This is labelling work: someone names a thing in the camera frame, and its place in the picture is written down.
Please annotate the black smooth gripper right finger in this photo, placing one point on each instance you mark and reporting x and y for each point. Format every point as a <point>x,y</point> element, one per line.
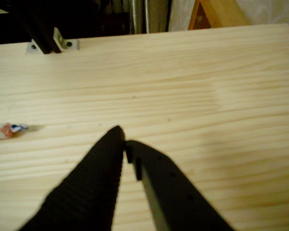
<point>178,199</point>

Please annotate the black ridged gripper left finger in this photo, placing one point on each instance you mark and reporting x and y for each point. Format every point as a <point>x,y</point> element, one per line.
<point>86,192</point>

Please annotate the candy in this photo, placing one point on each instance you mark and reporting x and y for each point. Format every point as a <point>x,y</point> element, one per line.
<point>7,130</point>

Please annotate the shiny metal pole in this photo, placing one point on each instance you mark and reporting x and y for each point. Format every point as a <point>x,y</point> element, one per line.
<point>137,14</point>

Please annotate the orange wooden furniture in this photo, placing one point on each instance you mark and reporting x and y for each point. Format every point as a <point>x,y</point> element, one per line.
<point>221,12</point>

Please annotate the white angle bracket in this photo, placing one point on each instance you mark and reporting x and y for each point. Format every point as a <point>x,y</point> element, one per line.
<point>31,47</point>
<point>69,44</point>

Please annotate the metal bracket at table edge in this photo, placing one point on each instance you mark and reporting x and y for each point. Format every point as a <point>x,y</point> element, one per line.
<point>38,29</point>

